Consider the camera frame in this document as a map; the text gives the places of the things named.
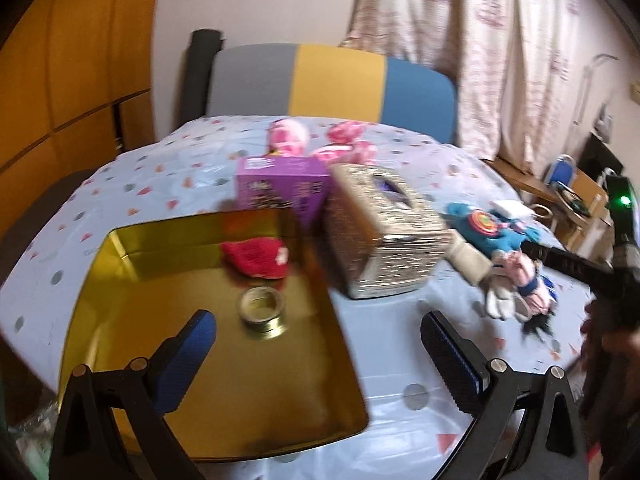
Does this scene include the grey yellow blue chair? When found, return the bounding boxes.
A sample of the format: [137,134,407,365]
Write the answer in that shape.
[206,42,458,146]

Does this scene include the blue plush toy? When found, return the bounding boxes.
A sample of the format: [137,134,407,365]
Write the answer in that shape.
[445,201,543,255]

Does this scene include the grey knitted socks blue band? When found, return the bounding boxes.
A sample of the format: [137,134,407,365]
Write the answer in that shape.
[482,255,533,322]

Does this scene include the purple cardboard box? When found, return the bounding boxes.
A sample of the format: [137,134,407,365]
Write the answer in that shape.
[235,155,333,233]

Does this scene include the black fuzzy item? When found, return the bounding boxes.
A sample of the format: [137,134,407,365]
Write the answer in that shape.
[520,310,556,338]

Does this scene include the gold metal tray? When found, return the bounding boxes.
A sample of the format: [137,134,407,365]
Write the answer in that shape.
[59,207,370,463]

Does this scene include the red knitted hat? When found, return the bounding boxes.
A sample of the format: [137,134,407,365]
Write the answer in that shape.
[221,237,292,281]

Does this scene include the pink socks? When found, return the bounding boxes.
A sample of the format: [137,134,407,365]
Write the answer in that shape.
[502,252,557,307]

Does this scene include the beige cloth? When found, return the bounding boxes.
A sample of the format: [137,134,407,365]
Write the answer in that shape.
[447,240,493,287]

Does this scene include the pink spotted plush toy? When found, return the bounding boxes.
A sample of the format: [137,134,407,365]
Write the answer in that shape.
[310,120,378,167]
[267,117,308,157]

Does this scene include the small white box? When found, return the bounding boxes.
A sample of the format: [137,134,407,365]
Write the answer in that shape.
[490,200,533,221]

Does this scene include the wooden side table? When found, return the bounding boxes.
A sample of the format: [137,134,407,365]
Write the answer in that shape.
[482,157,613,246]

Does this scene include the white metal stand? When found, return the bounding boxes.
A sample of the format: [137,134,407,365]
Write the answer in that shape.
[575,52,621,131]

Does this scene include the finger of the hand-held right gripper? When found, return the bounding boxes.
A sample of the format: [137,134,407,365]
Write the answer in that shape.
[520,240,615,287]

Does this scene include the black monitor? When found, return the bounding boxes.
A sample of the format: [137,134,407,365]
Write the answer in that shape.
[580,137,623,181]

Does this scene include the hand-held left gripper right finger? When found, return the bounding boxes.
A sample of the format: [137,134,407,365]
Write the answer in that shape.
[420,310,591,480]

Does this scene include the ornate gold tissue box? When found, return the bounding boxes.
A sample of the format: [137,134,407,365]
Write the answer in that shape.
[322,162,451,301]

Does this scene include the blue folding chair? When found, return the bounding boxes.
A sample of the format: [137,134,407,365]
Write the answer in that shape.
[547,154,576,186]

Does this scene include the person's right forearm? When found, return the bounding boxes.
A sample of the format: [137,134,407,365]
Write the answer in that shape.
[580,300,640,463]

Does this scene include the wooden wardrobe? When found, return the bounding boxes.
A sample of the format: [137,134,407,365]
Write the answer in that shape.
[0,0,163,241]

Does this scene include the clear plastic bag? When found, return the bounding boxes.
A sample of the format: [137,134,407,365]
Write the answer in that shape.
[10,400,61,480]

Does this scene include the cream printed curtain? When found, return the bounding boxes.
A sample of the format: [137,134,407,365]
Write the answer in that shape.
[340,0,583,181]

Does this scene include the tape roll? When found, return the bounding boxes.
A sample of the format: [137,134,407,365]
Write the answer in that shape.
[237,287,291,341]

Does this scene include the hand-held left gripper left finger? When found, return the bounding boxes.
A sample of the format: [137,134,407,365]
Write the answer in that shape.
[50,309,218,480]

